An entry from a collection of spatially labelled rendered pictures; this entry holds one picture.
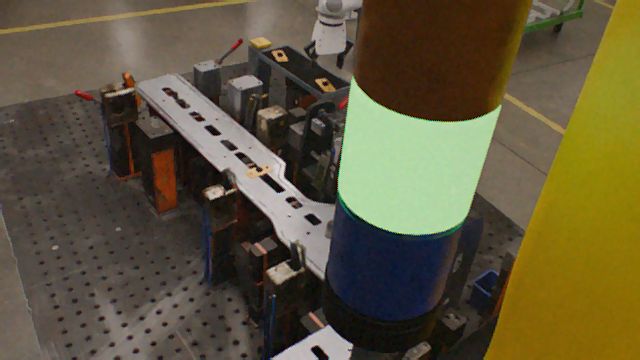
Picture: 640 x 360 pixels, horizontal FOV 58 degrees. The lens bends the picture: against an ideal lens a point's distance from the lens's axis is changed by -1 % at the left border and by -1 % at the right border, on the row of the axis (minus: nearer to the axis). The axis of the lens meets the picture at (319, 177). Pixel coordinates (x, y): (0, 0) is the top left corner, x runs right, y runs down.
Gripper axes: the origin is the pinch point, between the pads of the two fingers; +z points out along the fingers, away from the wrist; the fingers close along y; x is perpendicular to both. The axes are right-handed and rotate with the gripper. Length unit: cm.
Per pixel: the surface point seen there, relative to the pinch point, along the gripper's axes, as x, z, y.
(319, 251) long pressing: 56, 23, 25
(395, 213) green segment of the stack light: 136, -66, 65
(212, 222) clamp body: 32, 27, 47
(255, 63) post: -35.0, 14.0, 11.8
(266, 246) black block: 49, 24, 37
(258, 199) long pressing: 31, 23, 33
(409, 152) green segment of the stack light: 136, -69, 65
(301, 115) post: 5.7, 13.3, 10.2
